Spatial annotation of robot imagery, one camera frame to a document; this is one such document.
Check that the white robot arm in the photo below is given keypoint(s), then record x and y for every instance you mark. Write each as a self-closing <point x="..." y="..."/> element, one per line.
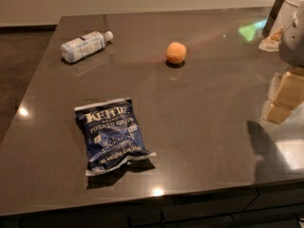
<point x="291" y="49"/>

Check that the dark cabinet drawers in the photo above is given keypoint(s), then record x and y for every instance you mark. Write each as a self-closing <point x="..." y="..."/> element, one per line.
<point x="273" y="206"/>

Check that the blue plastic water bottle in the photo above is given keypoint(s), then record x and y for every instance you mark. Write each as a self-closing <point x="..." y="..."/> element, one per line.
<point x="86" y="45"/>

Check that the crumpled snack wrapper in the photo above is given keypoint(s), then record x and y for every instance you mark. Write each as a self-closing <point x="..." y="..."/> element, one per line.
<point x="271" y="43"/>

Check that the blue Kettle chip bag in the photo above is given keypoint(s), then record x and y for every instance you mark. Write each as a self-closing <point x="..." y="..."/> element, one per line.
<point x="112" y="135"/>

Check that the orange fruit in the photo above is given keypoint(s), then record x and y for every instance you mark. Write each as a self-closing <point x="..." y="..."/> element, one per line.
<point x="175" y="53"/>

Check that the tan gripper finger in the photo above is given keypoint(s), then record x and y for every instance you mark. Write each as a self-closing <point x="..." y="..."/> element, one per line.
<point x="290" y="93"/>
<point x="276" y="114"/>

